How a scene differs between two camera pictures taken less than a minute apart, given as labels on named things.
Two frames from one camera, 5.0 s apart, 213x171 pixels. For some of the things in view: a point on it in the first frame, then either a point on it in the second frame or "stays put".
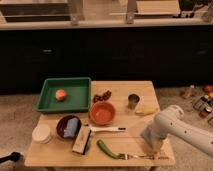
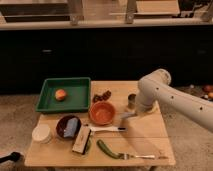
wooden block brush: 81,141 stays put
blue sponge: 71,127 stays put
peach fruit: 60,94 stays put
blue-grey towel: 147,135 -> 129,114
